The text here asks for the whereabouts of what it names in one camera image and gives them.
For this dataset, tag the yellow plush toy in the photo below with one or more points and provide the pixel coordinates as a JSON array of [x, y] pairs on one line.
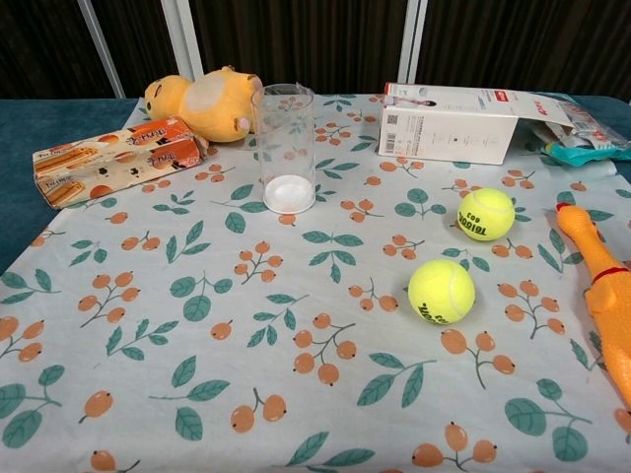
[[212, 106]]

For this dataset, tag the teal plastic packet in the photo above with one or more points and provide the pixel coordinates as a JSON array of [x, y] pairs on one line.
[[574, 155]]

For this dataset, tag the thin white metal pole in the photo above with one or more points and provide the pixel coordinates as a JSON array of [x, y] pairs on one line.
[[101, 47]]

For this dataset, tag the wide white metal post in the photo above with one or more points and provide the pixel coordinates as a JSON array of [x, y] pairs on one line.
[[182, 39]]

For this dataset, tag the teal table cover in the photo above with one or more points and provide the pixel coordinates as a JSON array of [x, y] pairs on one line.
[[29, 128]]

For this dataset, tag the clear plastic packaging bag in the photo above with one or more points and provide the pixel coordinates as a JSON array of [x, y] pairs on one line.
[[599, 130]]

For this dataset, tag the clear plastic tube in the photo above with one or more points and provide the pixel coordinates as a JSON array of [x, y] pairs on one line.
[[283, 148]]

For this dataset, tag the yellow-green tennis ball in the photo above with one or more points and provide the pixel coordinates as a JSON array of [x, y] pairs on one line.
[[441, 290], [485, 214]]

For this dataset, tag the orange rubber chicken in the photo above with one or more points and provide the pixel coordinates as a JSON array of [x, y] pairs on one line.
[[609, 305]]

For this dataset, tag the orange biscuit carton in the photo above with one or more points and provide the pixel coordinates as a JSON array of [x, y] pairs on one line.
[[98, 165]]

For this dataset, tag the white cardboard box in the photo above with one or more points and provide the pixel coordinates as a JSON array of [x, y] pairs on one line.
[[443, 133]]

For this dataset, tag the floral print tablecloth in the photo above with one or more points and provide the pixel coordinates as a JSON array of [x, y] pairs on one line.
[[315, 345]]

